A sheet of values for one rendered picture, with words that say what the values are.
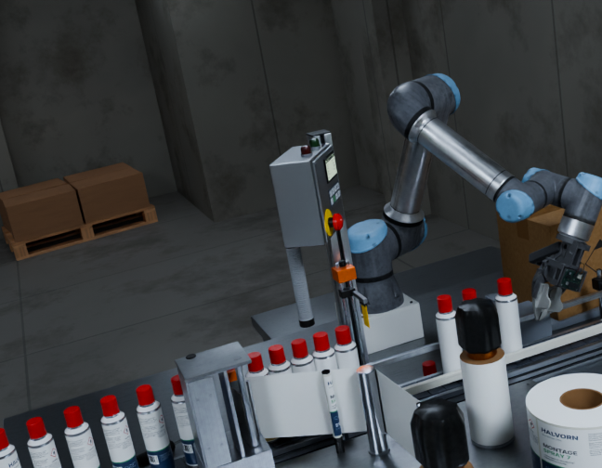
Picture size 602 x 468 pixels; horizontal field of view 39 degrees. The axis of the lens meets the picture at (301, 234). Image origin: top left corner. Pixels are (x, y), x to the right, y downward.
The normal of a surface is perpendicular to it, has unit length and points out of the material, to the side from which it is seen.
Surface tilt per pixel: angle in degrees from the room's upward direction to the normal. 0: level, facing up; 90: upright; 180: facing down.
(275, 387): 90
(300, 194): 90
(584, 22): 90
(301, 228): 90
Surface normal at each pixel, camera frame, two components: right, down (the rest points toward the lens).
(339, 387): -0.11, 0.30
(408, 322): 0.33, 0.21
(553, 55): -0.93, 0.25
